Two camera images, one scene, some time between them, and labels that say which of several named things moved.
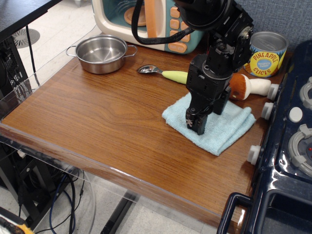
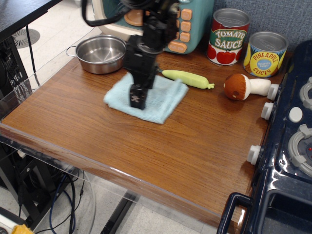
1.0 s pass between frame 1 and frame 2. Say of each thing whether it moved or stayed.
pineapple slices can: stayed
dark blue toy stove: stayed
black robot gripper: moved
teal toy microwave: stayed
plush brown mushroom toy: stayed
